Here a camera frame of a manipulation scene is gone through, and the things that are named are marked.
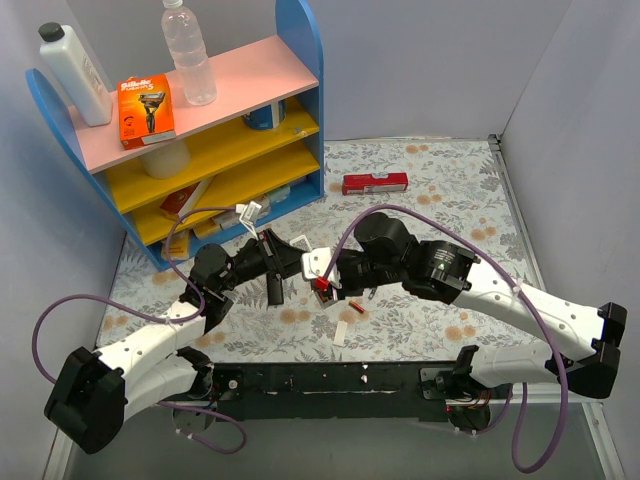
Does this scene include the blue white can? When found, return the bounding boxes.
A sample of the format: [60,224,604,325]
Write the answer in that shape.
[242,100,286,131]

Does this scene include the clear plastic water bottle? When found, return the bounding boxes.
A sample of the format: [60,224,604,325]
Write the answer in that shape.
[161,0,217,106]

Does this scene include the white cylindrical container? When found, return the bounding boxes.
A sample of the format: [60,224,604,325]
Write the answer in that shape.
[139,140,191,180]

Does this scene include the blue pink yellow shelf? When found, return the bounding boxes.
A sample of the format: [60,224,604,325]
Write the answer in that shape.
[26,1,324,270]

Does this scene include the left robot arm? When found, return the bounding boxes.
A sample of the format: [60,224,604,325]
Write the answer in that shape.
[44,229,307,454]

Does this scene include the white bottle black cap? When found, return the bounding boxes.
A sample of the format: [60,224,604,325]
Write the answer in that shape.
[38,22,112,127]

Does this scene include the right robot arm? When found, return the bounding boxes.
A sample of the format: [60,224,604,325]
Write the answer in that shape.
[324,212,627,399]

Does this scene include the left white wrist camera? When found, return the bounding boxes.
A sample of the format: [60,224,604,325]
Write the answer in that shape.
[235,201,262,239]

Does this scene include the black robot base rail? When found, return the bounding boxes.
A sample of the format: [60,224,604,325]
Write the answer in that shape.
[182,361,509,431]

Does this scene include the green sponge pack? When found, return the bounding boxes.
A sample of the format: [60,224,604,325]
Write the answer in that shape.
[266,184,291,204]

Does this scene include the yellow snack packet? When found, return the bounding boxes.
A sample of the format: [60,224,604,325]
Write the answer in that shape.
[160,231,190,261]

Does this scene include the floral table mat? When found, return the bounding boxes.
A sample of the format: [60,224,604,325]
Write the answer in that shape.
[94,138,546,364]

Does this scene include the white snack packet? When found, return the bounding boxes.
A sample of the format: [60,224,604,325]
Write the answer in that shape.
[252,195,271,220]
[212,211,240,230]

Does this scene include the white air conditioner remote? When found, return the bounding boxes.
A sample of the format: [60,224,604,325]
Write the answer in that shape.
[289,235,339,308]

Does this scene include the red white book box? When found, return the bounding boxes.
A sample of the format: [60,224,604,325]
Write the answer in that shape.
[159,177,213,221]

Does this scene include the orange razor box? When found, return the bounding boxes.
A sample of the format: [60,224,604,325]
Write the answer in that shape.
[117,74,176,150]

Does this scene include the red toothpaste box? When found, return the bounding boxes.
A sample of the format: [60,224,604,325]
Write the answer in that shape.
[341,172,409,195]

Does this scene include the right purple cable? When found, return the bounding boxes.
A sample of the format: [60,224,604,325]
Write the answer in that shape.
[322,203,570,474]

